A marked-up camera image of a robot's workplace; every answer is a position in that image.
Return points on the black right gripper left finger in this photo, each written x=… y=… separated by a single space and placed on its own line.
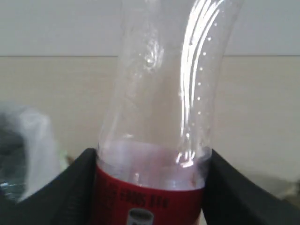
x=66 y=200

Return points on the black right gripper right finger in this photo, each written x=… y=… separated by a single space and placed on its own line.
x=232 y=199

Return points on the red label clear cola bottle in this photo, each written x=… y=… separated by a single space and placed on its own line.
x=154 y=147

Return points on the white green plastic bin liner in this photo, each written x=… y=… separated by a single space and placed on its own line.
x=30 y=156

